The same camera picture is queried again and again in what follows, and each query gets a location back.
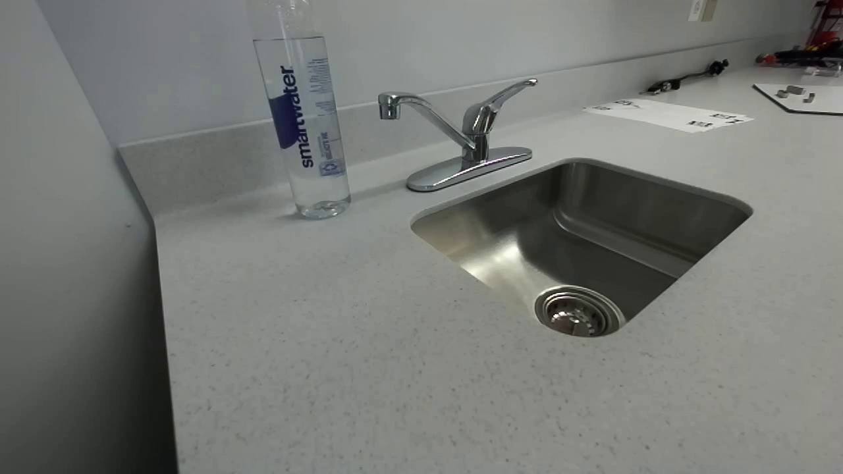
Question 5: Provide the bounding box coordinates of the white board with parts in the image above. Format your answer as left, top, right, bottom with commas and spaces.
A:
750, 79, 843, 118

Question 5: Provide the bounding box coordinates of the clear smartwater bottle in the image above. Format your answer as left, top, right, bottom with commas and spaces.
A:
251, 0, 357, 222

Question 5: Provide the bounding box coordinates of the red equipment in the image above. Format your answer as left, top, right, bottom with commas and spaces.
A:
803, 0, 843, 58

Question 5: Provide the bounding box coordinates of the white paper with markers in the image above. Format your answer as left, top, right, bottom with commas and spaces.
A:
584, 96, 757, 135

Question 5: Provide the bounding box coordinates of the white wall outlet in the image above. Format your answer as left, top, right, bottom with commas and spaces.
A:
684, 0, 720, 27

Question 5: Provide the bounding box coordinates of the black handled tool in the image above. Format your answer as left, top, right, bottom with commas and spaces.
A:
644, 58, 732, 97

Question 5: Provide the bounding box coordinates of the chrome tap base plate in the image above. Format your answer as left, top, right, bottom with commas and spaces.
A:
403, 104, 534, 196

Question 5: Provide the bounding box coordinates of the chrome tap handle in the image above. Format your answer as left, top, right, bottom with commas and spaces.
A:
462, 75, 541, 137

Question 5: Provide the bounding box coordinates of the chrome tap spout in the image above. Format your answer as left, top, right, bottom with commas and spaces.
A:
378, 89, 479, 154

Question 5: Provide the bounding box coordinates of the stainless steel sink basin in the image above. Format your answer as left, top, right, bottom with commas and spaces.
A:
408, 156, 757, 342

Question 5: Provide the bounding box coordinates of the steel sink drain strainer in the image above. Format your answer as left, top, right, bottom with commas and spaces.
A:
532, 283, 628, 339

